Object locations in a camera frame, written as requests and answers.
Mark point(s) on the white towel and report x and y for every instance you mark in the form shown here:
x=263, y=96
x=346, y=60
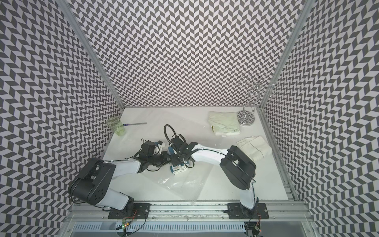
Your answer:
x=255, y=147

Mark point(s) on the clear plastic vacuum bag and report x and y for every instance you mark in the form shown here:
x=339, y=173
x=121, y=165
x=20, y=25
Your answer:
x=199, y=181

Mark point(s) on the chrome wire mug stand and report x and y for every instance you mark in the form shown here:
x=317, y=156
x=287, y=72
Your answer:
x=254, y=88

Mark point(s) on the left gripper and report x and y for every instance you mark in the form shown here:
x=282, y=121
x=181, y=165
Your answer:
x=165, y=160

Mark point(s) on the aluminium front rail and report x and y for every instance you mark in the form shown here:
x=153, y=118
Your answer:
x=289, y=211

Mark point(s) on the blue and beige towel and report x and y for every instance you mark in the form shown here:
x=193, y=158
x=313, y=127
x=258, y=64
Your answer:
x=176, y=169

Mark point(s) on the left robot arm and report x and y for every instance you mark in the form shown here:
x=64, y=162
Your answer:
x=92, y=184

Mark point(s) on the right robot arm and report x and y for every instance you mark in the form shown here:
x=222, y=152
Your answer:
x=236, y=165

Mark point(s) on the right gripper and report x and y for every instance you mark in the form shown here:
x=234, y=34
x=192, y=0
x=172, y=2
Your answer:
x=174, y=160

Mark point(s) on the green glass cup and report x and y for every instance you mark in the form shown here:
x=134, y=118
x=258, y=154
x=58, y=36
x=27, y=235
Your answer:
x=117, y=127

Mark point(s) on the pale green folded towel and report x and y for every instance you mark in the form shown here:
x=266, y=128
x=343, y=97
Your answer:
x=224, y=124

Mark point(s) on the purple handled utensil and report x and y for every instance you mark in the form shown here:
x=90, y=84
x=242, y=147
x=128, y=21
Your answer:
x=131, y=124

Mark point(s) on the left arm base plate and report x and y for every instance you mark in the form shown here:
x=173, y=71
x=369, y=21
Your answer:
x=136, y=211

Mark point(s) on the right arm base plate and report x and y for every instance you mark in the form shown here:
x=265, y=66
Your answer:
x=247, y=211

